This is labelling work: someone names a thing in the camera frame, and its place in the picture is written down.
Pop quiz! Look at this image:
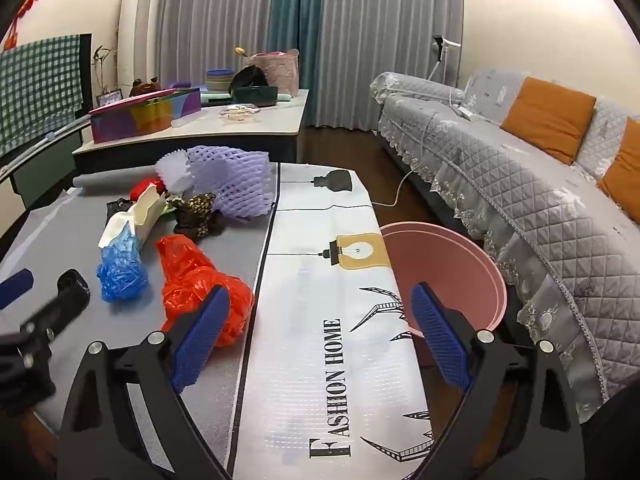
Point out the orange-red plastic bag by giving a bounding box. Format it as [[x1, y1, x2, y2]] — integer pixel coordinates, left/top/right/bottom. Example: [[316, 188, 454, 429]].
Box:
[[157, 234, 255, 348]]

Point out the blue plastic bag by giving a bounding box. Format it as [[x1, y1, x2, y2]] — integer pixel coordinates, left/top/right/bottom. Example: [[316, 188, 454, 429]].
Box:
[[96, 230, 150, 303]]

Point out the white power cable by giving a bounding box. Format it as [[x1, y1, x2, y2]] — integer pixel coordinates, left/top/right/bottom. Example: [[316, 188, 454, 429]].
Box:
[[372, 105, 471, 208]]

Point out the white foam net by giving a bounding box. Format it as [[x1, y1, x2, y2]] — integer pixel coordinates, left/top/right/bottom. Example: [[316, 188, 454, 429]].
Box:
[[155, 152, 193, 193]]

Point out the white metal rod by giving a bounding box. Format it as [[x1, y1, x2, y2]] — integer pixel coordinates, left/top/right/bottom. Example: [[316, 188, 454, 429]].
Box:
[[0, 116, 93, 171]]

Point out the teal curtain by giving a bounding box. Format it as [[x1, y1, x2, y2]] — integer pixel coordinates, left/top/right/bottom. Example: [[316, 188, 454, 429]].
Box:
[[270, 0, 331, 128]]

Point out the white clip lamp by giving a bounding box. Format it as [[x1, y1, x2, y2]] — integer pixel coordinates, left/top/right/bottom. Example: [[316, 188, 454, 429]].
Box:
[[432, 35, 461, 81]]

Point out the dark brown wrapper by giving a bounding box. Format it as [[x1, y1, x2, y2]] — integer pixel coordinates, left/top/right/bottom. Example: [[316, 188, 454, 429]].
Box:
[[106, 198, 133, 223]]

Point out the white standing air conditioner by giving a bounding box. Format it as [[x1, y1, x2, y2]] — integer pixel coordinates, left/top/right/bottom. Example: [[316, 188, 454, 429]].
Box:
[[117, 0, 163, 93]]

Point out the red wrapper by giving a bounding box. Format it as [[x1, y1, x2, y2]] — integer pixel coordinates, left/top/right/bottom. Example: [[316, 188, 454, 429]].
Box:
[[129, 177, 166, 201]]

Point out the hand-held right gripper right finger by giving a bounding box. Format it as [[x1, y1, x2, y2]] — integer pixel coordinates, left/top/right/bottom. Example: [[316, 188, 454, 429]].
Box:
[[410, 282, 586, 480]]

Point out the black television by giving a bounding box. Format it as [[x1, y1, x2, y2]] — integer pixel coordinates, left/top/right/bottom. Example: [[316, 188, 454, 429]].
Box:
[[0, 34, 93, 161]]

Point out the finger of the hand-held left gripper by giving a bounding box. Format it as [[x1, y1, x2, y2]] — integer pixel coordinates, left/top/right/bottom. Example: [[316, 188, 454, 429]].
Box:
[[16, 269, 92, 348], [0, 269, 35, 311]]

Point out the multicoloured box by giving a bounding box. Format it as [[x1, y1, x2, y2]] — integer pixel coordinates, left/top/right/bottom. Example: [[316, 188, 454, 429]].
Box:
[[89, 87, 202, 145]]

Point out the small bamboo plant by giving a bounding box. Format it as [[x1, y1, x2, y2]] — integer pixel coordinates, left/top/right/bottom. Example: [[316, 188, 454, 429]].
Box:
[[92, 45, 116, 96]]

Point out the dark green basin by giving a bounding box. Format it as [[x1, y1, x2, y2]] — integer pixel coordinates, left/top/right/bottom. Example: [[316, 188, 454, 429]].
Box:
[[232, 85, 278, 107]]

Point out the orange cushion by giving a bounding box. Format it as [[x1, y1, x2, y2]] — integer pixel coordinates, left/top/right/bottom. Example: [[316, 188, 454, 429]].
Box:
[[597, 117, 640, 211], [501, 76, 597, 165]]

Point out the brown patterned wrapper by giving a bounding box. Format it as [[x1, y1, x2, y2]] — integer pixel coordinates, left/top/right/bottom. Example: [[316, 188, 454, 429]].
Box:
[[167, 192, 226, 238]]

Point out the stack of coloured bowls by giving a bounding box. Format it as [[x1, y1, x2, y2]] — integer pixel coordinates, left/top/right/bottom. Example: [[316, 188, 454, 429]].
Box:
[[206, 69, 236, 93]]

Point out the grey quilted sofa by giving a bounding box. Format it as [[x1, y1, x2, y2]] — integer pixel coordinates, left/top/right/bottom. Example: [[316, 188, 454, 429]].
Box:
[[370, 67, 640, 411]]

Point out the black bag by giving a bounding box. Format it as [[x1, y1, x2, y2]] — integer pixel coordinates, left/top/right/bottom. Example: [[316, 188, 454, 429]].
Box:
[[229, 66, 271, 98]]

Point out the grey curtain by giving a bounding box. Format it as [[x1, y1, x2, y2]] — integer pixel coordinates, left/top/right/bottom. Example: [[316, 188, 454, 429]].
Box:
[[305, 0, 468, 133], [157, 0, 306, 96]]

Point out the brown figurine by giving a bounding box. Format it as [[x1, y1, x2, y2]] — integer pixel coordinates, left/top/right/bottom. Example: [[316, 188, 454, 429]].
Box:
[[130, 77, 161, 97]]

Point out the clear crinkled wrapper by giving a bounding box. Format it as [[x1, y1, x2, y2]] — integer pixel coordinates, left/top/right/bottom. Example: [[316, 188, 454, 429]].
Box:
[[220, 104, 261, 123]]

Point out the green checked cloth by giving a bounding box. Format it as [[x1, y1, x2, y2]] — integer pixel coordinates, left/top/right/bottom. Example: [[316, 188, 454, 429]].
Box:
[[0, 35, 83, 153]]

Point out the dark green cabinet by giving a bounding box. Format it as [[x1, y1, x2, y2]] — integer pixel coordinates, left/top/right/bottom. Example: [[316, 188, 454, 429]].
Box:
[[0, 127, 83, 211]]

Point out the pink plastic basin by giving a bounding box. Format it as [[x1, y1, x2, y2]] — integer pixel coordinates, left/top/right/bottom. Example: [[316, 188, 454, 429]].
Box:
[[379, 221, 508, 346]]

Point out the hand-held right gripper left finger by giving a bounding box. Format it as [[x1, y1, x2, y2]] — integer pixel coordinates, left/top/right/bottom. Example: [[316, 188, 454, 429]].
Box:
[[56, 285, 236, 480]]

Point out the cream paper carton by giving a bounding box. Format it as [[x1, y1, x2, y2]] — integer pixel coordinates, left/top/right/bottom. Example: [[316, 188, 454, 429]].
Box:
[[97, 185, 166, 248]]

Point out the pink lace basket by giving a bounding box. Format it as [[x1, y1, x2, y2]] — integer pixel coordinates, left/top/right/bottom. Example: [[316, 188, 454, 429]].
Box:
[[244, 50, 300, 97]]

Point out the white side table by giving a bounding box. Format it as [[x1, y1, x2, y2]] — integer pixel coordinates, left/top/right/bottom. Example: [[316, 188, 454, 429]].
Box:
[[72, 89, 310, 173]]

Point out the purple foam net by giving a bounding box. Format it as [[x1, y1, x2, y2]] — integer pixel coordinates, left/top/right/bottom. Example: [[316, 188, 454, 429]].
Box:
[[182, 145, 276, 221]]

